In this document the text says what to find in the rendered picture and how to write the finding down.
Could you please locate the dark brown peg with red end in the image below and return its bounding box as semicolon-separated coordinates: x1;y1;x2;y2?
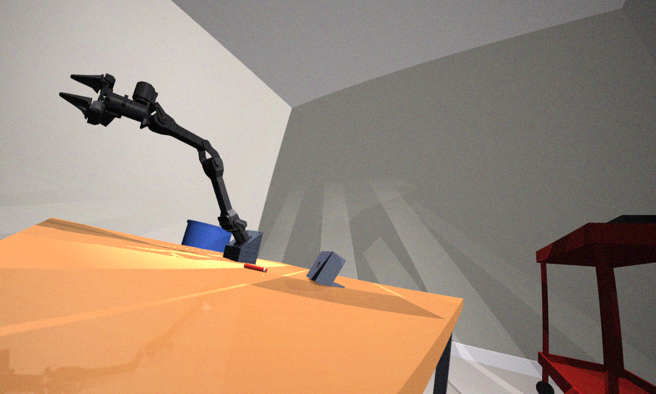
244;263;267;273

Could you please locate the grey sloped panel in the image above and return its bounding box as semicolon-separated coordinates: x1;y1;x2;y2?
306;251;346;288

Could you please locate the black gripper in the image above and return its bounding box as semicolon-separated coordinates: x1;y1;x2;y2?
59;73;131;125

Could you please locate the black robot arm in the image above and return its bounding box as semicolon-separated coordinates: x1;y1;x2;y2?
126;81;252;245

